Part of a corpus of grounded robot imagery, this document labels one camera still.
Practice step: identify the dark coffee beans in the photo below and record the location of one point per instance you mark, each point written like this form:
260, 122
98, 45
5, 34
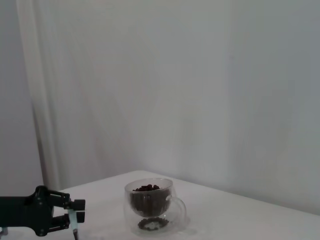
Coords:
146, 187

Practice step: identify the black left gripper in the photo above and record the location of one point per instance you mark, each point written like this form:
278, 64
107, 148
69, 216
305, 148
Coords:
22, 212

